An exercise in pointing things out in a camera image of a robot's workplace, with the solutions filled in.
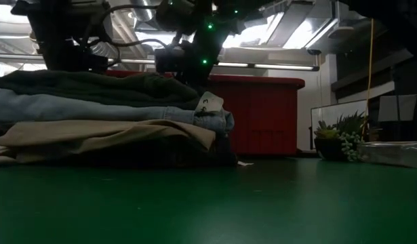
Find dark green garment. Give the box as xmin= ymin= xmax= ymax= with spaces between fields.
xmin=0 ymin=69 xmax=203 ymax=111

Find light blue denim garment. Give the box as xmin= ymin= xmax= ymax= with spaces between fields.
xmin=0 ymin=88 xmax=235 ymax=135

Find tan garment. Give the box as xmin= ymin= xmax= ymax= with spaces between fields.
xmin=0 ymin=119 xmax=218 ymax=164

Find dark blue denim jeans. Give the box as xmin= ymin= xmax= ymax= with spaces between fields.
xmin=0 ymin=130 xmax=239 ymax=169

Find red plastic laundry bin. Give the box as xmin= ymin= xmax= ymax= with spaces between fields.
xmin=105 ymin=70 xmax=306 ymax=157

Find white handwritten garment tag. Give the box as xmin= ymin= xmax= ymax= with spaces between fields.
xmin=194 ymin=91 xmax=225 ymax=113

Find long ceiling light bar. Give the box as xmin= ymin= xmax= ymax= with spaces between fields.
xmin=0 ymin=53 xmax=320 ymax=72

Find green table mat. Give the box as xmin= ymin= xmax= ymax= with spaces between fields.
xmin=0 ymin=157 xmax=417 ymax=244

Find small potted artificial plant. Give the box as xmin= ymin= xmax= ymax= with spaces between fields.
xmin=313 ymin=110 xmax=369 ymax=163

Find clear box with orange label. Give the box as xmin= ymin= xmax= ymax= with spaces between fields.
xmin=359 ymin=141 xmax=417 ymax=169

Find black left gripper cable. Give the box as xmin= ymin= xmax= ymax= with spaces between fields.
xmin=77 ymin=3 xmax=170 ymax=68

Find smooth silver ventilation duct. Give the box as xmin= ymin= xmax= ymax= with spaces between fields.
xmin=128 ymin=0 xmax=155 ymax=22

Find yellow hanging cord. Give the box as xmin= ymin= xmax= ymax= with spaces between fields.
xmin=360 ymin=18 xmax=375 ymax=142

